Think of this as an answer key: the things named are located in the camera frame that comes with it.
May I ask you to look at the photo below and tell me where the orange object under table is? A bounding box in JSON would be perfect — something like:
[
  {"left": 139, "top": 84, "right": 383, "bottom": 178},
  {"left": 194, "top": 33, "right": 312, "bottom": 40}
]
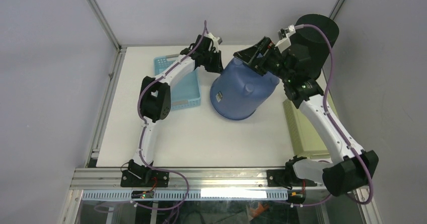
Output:
[{"left": 249, "top": 201, "right": 269, "bottom": 217}]

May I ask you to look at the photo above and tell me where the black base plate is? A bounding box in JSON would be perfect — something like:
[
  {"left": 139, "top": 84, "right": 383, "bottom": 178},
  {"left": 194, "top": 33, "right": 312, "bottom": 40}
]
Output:
[
  {"left": 120, "top": 170, "right": 169, "bottom": 188},
  {"left": 266, "top": 169, "right": 303, "bottom": 189}
]

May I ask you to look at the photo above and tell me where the large blue plastic bucket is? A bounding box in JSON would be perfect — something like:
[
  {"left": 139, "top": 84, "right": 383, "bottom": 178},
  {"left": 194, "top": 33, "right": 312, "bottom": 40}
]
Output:
[{"left": 209, "top": 57, "right": 280, "bottom": 121}]

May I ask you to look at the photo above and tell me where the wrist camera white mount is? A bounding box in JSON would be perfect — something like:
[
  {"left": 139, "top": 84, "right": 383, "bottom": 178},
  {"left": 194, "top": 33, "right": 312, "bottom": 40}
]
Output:
[
  {"left": 207, "top": 33, "right": 222, "bottom": 53},
  {"left": 275, "top": 25, "right": 296, "bottom": 53}
]

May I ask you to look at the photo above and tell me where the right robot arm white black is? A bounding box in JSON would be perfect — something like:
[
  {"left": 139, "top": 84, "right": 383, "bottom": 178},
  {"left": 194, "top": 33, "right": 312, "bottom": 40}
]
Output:
[{"left": 233, "top": 37, "right": 379, "bottom": 196}]

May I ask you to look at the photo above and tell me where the aluminium front rail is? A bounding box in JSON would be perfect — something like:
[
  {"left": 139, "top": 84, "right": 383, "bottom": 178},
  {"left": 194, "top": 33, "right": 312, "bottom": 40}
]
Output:
[{"left": 70, "top": 167, "right": 371, "bottom": 191}]

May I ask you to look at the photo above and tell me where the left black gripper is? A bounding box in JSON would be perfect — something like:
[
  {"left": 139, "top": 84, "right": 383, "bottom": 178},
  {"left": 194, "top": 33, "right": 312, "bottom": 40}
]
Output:
[{"left": 203, "top": 50, "right": 225, "bottom": 74}]

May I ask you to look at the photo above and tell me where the light blue perforated basket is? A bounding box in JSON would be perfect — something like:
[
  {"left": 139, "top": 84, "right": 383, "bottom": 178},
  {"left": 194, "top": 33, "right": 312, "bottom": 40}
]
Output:
[{"left": 153, "top": 54, "right": 201, "bottom": 110}]

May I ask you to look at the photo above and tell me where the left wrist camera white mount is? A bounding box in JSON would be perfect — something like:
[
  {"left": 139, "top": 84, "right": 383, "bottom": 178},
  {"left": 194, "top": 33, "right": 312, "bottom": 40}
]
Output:
[{"left": 207, "top": 33, "right": 222, "bottom": 53}]

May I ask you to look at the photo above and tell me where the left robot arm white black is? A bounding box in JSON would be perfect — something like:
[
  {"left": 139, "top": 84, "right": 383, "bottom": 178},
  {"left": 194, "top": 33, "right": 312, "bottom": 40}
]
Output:
[{"left": 127, "top": 33, "right": 224, "bottom": 187}]

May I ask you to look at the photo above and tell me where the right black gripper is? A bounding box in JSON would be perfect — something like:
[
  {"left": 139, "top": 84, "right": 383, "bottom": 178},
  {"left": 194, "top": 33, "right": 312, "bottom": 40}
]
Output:
[{"left": 233, "top": 37, "right": 293, "bottom": 83}]

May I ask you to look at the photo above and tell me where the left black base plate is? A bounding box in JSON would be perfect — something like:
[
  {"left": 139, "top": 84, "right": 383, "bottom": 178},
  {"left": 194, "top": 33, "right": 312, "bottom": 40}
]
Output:
[{"left": 120, "top": 170, "right": 169, "bottom": 188}]

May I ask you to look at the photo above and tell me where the large black plastic bucket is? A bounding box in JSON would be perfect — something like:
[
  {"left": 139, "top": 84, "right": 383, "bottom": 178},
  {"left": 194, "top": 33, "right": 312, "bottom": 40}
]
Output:
[{"left": 291, "top": 14, "right": 339, "bottom": 80}]

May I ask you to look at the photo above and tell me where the white slotted cable duct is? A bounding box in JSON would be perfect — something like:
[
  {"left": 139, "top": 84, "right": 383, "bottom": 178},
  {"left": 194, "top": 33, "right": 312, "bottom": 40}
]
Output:
[{"left": 82, "top": 187, "right": 288, "bottom": 201}]

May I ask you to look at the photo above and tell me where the yellow-green perforated basket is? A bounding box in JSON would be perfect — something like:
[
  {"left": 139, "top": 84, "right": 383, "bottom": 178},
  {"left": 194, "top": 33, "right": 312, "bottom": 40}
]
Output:
[{"left": 283, "top": 100, "right": 330, "bottom": 160}]

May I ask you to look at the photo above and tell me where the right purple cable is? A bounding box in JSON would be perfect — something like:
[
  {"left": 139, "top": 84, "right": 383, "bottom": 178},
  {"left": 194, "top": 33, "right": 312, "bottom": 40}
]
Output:
[{"left": 276, "top": 24, "right": 374, "bottom": 207}]

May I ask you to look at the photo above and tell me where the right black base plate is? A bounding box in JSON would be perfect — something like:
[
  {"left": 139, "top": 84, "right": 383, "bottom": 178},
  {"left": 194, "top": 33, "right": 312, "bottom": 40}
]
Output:
[{"left": 266, "top": 169, "right": 303, "bottom": 189}]

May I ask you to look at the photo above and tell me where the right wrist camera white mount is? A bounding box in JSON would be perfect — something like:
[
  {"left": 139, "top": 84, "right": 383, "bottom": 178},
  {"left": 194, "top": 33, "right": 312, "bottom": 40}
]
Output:
[{"left": 275, "top": 25, "right": 296, "bottom": 53}]

